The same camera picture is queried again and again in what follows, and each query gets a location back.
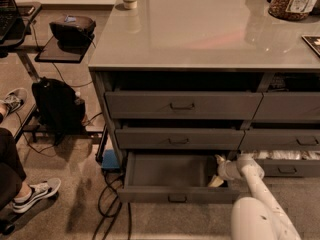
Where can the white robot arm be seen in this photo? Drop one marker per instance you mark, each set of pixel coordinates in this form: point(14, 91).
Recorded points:
point(259, 216)

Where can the black device on shelf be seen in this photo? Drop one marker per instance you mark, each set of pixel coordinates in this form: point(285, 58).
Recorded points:
point(72, 30)

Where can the grey sneaker upper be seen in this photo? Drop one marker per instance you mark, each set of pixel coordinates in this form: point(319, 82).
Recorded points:
point(13, 101)

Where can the blue power box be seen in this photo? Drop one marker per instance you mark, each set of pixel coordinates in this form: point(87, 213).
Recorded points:
point(109, 160)

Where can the black laptop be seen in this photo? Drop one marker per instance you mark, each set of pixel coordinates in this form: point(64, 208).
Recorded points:
point(8, 15)

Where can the grey drawer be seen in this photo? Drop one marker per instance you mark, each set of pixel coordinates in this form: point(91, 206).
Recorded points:
point(285, 106)
point(182, 105)
point(173, 178)
point(288, 163)
point(179, 134)
point(281, 139)

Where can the grey sneaker lower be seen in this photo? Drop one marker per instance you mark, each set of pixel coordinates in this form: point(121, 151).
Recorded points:
point(36, 192)

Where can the grey drawer cabinet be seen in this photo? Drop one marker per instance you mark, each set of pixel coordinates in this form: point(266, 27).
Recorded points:
point(203, 45)

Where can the dark booklet on counter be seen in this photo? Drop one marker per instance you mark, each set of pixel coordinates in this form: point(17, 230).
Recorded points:
point(313, 42)

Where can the black desk stand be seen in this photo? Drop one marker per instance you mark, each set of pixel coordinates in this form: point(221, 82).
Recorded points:
point(14, 43)

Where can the grey sneaker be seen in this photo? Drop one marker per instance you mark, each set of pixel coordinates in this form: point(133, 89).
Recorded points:
point(36, 192)
point(13, 101)

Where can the black backpack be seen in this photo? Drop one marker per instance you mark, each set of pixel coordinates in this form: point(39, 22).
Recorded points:
point(61, 110)

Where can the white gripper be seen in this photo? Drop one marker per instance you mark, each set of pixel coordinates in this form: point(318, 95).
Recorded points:
point(225, 170)

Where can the jar of nuts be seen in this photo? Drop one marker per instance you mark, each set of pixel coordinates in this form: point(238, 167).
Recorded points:
point(292, 10)

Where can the person leg dark trousers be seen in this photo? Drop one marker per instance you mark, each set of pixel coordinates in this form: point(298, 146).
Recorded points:
point(13, 185)

